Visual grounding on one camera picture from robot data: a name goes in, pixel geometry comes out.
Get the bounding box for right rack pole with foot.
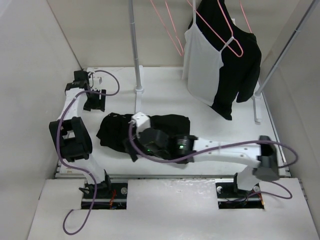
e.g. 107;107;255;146
252;0;320;124

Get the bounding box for black hanging garment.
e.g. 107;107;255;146
188;0;263;121

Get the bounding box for black trousers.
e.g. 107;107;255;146
96;112;192;161

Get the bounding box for white camisole top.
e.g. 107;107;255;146
182;0;235;106

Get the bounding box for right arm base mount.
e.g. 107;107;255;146
215;176;265;210

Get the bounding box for rack pole with foot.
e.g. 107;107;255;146
128;0;144;113
252;0;320;124

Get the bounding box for pink hanger with camisole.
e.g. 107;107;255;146
195;0;245;58

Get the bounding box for pink hanger under black garment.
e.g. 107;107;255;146
239;0;253;34

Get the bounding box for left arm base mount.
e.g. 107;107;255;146
79;173;128;210

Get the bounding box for pink wire hanger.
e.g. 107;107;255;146
150;0;185;57

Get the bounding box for left rack pole with foot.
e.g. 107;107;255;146
128;0;144;113

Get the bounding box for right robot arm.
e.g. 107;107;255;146
123;127;280;197

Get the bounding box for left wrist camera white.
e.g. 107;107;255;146
94;76;103;85

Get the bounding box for aluminium rail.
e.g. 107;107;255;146
55;173;234;179

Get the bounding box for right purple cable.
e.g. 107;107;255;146
127;121;299;200

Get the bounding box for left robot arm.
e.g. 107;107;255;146
49;70;112;199

